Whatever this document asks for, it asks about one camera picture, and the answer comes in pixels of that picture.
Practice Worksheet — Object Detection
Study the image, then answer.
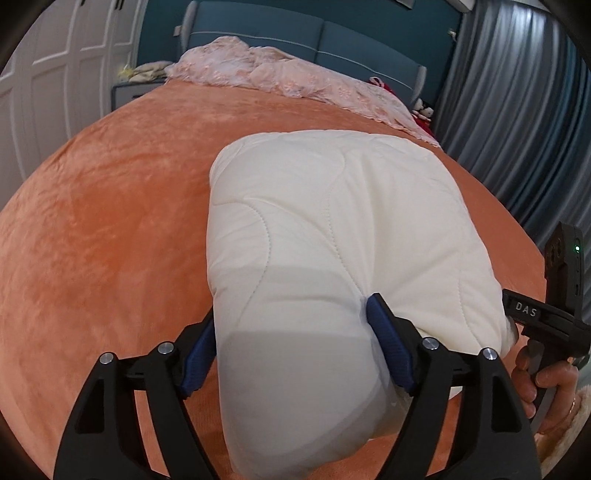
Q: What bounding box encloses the person's right hand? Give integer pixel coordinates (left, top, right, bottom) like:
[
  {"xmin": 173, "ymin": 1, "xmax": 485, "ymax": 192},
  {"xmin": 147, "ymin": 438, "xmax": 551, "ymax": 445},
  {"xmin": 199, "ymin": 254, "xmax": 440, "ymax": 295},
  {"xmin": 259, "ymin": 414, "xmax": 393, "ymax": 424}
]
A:
[{"xmin": 512, "ymin": 344, "xmax": 579, "ymax": 435}]

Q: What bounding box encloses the plush doll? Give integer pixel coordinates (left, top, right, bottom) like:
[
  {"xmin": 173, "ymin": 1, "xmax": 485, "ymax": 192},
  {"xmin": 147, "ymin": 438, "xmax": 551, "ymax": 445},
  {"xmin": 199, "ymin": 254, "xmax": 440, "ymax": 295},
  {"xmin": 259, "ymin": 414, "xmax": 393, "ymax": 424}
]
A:
[{"xmin": 412, "ymin": 98, "xmax": 435, "ymax": 124}]

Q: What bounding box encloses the cream cloth bundle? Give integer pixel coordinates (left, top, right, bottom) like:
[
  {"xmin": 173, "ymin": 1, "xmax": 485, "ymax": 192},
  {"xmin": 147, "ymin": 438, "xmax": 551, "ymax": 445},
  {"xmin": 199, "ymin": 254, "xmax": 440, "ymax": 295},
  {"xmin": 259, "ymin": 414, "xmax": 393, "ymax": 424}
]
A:
[{"xmin": 130, "ymin": 61, "xmax": 174, "ymax": 85}]

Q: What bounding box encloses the white wardrobe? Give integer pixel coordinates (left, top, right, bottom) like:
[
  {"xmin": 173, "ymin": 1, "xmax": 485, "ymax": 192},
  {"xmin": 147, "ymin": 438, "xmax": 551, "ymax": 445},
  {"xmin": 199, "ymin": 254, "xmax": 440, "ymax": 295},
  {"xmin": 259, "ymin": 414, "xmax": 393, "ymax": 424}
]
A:
[{"xmin": 0, "ymin": 0, "xmax": 149, "ymax": 185}]

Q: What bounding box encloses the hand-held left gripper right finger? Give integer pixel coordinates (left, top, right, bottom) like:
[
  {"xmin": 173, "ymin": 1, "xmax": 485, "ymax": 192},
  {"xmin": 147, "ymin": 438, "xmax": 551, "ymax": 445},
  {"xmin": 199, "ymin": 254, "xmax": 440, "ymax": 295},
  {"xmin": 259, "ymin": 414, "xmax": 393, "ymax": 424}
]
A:
[{"xmin": 365, "ymin": 292, "xmax": 541, "ymax": 480}]

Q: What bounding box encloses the grey curtain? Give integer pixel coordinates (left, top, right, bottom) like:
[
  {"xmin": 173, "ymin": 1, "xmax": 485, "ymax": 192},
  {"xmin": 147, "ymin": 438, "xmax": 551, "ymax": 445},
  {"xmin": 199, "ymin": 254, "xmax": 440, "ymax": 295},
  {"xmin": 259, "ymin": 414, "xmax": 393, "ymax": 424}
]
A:
[{"xmin": 433, "ymin": 0, "xmax": 591, "ymax": 259}]

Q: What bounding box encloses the orange plush blanket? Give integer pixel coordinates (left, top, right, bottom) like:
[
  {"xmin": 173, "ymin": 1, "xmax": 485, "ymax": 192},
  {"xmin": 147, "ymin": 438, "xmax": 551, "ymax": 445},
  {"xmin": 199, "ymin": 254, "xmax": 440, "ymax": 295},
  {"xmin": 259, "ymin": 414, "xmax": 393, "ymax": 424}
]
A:
[{"xmin": 0, "ymin": 76, "xmax": 546, "ymax": 480}]

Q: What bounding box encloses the small nightstand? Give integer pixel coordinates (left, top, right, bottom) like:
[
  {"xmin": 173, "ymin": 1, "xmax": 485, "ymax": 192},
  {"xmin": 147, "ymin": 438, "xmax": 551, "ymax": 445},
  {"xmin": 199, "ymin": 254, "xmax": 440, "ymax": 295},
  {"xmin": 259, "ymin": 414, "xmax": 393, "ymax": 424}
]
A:
[{"xmin": 112, "ymin": 80, "xmax": 163, "ymax": 112}]

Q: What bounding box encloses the pink lace quilt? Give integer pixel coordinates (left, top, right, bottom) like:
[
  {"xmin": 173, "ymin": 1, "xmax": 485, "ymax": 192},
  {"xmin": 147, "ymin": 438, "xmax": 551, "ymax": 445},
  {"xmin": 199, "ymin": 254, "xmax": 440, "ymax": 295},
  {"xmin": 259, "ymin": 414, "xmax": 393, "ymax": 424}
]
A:
[{"xmin": 164, "ymin": 38, "xmax": 444, "ymax": 149}]

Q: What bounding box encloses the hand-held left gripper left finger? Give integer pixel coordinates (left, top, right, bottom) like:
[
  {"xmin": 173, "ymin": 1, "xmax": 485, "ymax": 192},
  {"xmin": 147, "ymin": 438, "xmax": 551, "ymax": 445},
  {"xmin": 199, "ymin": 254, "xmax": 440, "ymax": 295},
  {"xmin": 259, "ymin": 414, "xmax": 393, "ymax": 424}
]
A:
[{"xmin": 53, "ymin": 307, "xmax": 220, "ymax": 480}]

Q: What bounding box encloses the blue upholstered headboard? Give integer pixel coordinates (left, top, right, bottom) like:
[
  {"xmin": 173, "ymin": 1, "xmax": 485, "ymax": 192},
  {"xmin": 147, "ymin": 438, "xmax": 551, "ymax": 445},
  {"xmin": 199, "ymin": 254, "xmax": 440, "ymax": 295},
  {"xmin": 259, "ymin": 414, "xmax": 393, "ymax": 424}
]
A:
[{"xmin": 175, "ymin": 0, "xmax": 428, "ymax": 110}]

